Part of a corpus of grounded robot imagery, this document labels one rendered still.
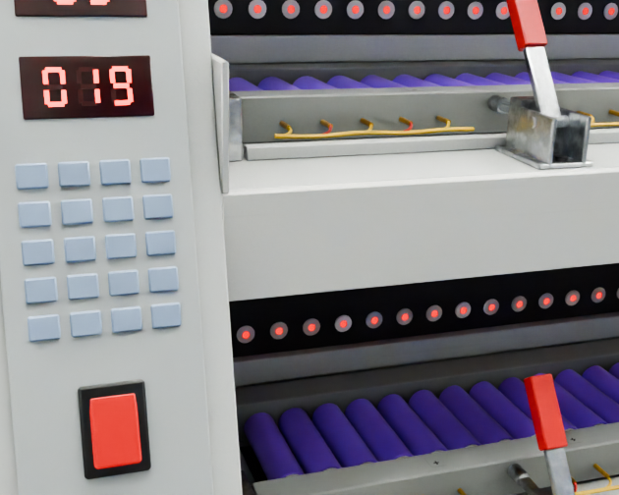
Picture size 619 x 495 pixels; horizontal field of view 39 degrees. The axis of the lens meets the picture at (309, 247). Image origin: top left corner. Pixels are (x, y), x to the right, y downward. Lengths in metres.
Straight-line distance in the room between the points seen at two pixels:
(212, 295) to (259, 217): 0.04
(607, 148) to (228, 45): 0.22
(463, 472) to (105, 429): 0.21
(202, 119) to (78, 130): 0.05
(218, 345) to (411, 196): 0.10
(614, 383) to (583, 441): 0.09
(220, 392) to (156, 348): 0.03
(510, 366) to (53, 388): 0.33
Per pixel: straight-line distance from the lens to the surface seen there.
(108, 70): 0.33
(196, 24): 0.34
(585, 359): 0.60
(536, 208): 0.40
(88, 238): 0.33
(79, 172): 0.33
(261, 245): 0.35
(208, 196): 0.34
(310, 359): 0.54
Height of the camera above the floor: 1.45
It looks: 3 degrees down
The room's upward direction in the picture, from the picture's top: 4 degrees counter-clockwise
